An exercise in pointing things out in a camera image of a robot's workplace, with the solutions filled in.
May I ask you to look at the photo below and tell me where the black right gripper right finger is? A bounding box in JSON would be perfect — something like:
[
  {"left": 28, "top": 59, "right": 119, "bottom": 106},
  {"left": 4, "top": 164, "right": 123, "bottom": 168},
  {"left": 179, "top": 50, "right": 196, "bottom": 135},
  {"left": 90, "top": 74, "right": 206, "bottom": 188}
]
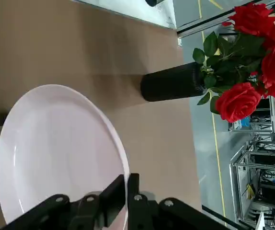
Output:
[{"left": 127, "top": 172, "right": 243, "bottom": 230}]

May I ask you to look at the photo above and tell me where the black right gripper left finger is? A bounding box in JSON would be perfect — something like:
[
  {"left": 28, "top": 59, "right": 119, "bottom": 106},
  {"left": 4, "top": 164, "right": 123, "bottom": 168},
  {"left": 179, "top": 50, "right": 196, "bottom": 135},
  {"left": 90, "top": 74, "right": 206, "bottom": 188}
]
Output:
[{"left": 0, "top": 174, "right": 126, "bottom": 230}]

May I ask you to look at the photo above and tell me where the round white plate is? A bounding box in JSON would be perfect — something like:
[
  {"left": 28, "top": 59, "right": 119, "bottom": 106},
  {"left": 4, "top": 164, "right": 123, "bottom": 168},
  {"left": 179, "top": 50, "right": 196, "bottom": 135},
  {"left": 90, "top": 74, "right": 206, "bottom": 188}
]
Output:
[{"left": 0, "top": 83, "right": 130, "bottom": 227}]

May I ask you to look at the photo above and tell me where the black cylindrical vase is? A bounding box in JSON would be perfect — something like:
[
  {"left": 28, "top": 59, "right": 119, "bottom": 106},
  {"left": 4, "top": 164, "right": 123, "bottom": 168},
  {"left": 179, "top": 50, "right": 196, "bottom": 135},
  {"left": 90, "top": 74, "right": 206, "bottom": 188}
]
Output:
[{"left": 140, "top": 61, "right": 206, "bottom": 103}]

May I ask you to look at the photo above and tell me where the red artificial rose bouquet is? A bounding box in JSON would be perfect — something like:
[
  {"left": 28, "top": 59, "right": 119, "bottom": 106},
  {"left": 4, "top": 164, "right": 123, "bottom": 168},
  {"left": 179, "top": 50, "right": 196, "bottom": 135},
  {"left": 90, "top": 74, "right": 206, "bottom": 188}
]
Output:
[{"left": 192, "top": 2, "right": 275, "bottom": 123}]

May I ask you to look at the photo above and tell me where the aluminium frame workstation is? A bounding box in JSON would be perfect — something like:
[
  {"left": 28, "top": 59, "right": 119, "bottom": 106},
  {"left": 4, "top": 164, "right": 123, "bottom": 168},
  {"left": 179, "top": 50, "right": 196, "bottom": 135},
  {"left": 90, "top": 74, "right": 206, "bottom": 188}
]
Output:
[{"left": 228, "top": 133, "right": 275, "bottom": 230}]

